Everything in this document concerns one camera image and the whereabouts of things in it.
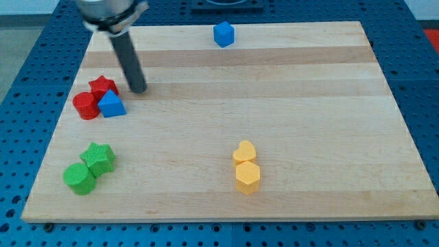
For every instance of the blue cube block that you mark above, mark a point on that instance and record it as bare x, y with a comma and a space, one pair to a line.
224, 34

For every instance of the green star block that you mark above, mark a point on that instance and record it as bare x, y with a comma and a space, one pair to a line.
99, 159

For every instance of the red star block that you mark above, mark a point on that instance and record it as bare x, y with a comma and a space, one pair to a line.
101, 85

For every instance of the yellow heart block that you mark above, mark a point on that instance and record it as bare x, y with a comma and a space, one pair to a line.
245, 152

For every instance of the yellow hexagon block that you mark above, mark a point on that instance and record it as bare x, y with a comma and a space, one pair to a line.
247, 177

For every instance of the blue triangular prism block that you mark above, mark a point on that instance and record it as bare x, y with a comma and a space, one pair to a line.
111, 105

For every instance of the light wooden board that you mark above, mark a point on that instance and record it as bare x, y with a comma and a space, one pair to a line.
331, 142

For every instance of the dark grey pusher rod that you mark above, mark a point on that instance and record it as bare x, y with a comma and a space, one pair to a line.
129, 62

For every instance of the red cylinder block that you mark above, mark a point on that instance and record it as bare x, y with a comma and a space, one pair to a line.
86, 105

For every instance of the green cylinder block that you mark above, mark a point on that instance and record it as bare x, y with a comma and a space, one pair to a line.
79, 179

